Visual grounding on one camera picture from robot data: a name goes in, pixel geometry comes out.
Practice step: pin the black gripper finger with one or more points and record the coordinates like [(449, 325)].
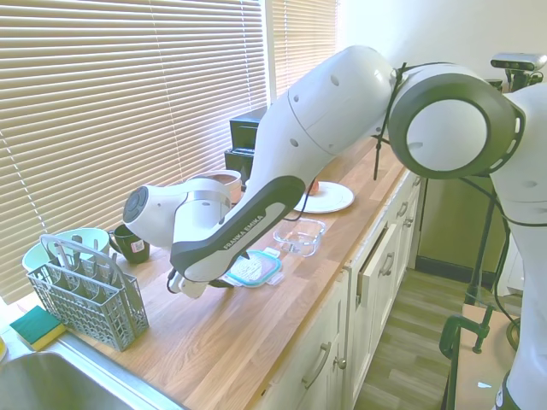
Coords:
[(248, 256), (223, 283)]

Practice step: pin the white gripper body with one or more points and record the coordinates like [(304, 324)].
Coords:
[(193, 288)]

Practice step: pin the clear lid with teal seal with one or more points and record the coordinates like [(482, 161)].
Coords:
[(256, 273)]

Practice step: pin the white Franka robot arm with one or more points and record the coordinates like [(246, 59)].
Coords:
[(325, 107)]

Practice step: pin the clear glass food container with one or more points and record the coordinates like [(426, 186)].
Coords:
[(299, 250)]

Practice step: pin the black mug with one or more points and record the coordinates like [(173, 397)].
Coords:
[(136, 252)]

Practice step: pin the pink bowl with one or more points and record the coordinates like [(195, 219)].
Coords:
[(229, 184)]

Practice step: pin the red apple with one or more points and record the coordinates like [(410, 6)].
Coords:
[(315, 188)]

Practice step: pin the white base cabinet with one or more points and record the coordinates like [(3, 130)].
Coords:
[(325, 324)]

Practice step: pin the white round plate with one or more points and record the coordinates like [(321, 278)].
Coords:
[(333, 198)]

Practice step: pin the gray plastic cutlery basket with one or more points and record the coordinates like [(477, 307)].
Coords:
[(85, 312)]

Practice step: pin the mint green bowl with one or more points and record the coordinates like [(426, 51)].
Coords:
[(81, 239)]

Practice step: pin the black steel toaster oven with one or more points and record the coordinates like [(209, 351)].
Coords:
[(243, 128)]

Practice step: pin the silver cabinet knob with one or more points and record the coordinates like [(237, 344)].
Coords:
[(408, 222), (340, 363)]

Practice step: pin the green and yellow sponge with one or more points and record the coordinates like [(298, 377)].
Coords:
[(36, 326)]

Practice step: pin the stainless steel sink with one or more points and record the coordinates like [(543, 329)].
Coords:
[(42, 384)]

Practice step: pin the wide beige window blind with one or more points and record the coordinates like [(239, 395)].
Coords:
[(107, 107)]

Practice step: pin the stainless steel dishwasher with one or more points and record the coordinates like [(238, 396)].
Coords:
[(448, 222)]

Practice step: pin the green metal clamp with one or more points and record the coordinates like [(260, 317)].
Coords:
[(448, 337)]

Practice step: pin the narrow beige window blind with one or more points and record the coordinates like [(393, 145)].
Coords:
[(299, 42)]

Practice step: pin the wooden robot mounting table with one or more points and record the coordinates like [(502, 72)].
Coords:
[(483, 376)]

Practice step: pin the white tall cabinet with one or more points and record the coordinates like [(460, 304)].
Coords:
[(513, 273)]

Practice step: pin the dark green supplement tub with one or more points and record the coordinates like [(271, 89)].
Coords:
[(495, 83)]

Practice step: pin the black camera stand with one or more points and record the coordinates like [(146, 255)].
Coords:
[(483, 256)]

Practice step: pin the silver camera on stand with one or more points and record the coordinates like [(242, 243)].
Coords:
[(517, 60)]

